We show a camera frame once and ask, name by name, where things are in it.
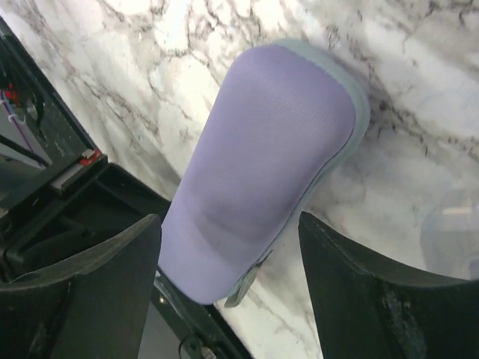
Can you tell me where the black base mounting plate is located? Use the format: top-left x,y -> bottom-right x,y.
1,24 -> 249,358

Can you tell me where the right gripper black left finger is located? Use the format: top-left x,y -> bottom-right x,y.
1,214 -> 161,358

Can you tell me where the purple umbrella case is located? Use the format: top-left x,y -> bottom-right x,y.
158,39 -> 370,307

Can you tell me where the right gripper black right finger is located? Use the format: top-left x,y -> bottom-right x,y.
299,212 -> 478,358

